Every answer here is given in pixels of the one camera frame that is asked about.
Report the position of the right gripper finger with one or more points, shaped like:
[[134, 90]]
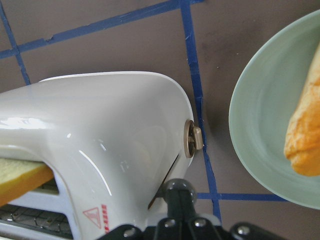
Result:
[[182, 221]]

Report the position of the white toaster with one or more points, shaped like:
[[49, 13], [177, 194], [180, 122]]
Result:
[[110, 139]]

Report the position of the light green plate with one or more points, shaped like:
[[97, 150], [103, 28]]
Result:
[[263, 100]]

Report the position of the orange triangular pastry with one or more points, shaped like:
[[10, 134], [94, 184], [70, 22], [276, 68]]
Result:
[[302, 140]]

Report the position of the toast bread slice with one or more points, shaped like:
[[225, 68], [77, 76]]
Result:
[[18, 177]]

